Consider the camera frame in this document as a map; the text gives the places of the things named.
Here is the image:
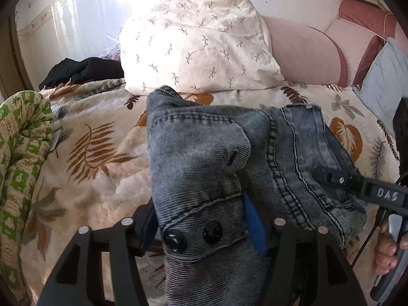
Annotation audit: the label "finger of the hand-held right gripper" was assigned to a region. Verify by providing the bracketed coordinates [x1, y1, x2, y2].
[312, 165, 362, 196]

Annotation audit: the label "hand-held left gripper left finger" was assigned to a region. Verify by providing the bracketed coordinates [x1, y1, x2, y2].
[36, 197, 160, 306]

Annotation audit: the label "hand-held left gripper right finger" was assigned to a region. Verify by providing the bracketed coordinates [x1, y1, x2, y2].
[244, 194, 367, 306]

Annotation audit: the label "blue denim pants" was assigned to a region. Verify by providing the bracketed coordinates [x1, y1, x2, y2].
[145, 84, 368, 306]

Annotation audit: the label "person's right hand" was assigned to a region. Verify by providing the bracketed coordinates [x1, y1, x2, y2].
[374, 221, 408, 275]

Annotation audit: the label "leaf print fleece blanket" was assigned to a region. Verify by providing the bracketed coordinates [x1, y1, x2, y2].
[19, 78, 403, 306]

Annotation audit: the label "grey quilted pillow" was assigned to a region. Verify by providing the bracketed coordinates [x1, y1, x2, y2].
[353, 36, 408, 132]

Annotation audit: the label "grey phone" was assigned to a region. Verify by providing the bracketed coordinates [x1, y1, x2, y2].
[48, 130, 65, 152]

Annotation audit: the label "pink padded headboard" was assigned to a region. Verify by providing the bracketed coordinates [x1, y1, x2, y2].
[261, 0, 397, 88]

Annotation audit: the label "green patterned quilt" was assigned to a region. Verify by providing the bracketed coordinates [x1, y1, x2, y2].
[0, 91, 55, 295]

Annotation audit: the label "black cloth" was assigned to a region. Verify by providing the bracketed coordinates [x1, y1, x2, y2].
[39, 57, 125, 90]

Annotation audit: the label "purple plastic bag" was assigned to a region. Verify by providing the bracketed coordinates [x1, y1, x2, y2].
[103, 46, 123, 62]

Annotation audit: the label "white leaf-print pillow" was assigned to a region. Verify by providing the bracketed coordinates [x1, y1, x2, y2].
[119, 0, 285, 96]

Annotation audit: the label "black cable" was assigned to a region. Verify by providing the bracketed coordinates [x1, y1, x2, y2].
[350, 209, 385, 269]

